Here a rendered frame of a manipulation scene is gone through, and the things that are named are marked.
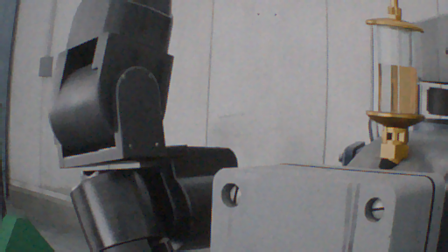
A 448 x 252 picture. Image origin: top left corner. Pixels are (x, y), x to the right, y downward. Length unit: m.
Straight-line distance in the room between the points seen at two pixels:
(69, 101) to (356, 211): 0.36
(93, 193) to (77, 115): 0.05
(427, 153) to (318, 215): 0.09
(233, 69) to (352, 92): 1.01
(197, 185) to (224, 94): 6.46
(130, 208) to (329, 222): 0.33
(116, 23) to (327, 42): 6.00
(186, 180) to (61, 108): 0.10
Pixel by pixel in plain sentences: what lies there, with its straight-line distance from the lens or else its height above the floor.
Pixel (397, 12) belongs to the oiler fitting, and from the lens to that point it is 0.39.
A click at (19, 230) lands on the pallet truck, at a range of 6.04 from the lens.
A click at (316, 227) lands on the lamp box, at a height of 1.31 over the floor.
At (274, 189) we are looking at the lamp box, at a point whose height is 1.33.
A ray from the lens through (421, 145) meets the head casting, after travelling 0.40.
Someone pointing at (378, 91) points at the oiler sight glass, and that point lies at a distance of 0.38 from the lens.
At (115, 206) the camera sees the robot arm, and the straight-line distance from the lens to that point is 0.62.
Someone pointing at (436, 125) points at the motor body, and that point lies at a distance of 0.81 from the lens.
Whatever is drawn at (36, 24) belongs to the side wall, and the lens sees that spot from 8.83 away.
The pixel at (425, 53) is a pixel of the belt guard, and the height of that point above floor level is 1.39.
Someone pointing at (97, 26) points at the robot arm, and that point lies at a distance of 0.64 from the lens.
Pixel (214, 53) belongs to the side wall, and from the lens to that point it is 7.19.
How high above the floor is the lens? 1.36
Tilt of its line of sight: 3 degrees down
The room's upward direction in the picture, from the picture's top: 3 degrees clockwise
